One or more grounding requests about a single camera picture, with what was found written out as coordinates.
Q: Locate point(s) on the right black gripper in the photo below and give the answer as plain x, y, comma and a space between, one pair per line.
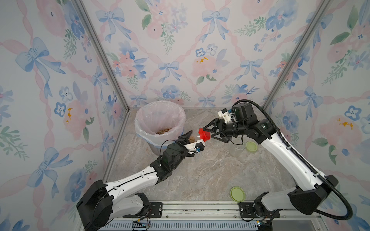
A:
216, 121

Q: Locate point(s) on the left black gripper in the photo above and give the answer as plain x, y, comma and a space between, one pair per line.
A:
183, 138

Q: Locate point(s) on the red jar lid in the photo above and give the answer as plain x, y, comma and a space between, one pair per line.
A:
204, 135

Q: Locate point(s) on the light green jar lid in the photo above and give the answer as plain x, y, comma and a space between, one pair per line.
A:
251, 146

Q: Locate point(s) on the red lid peanut jar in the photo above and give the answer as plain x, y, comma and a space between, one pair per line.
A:
193, 139

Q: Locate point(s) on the green lid jar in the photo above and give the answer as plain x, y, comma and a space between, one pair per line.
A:
239, 146

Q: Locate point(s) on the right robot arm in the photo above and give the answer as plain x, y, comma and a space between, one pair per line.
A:
310, 191

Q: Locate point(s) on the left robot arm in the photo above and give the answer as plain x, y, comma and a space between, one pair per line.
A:
103, 202

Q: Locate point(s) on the peanuts inside trash bin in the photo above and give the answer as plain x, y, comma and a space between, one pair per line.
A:
163, 131

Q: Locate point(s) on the grey mesh trash bin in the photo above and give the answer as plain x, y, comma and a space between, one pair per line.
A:
157, 150

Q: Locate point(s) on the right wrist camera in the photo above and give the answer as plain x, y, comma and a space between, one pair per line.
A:
227, 116

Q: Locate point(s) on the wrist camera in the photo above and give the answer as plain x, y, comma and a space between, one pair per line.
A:
227, 116
196, 147

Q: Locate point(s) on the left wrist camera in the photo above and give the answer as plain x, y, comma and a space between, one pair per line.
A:
196, 147

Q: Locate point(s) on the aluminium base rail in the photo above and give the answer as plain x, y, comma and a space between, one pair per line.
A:
215, 216

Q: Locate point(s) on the right aluminium corner post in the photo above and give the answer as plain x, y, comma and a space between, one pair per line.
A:
299, 48

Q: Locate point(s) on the aluminium corner post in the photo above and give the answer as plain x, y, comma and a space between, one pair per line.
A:
86, 21
299, 48

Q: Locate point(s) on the left aluminium corner post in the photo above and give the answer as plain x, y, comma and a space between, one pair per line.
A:
86, 21

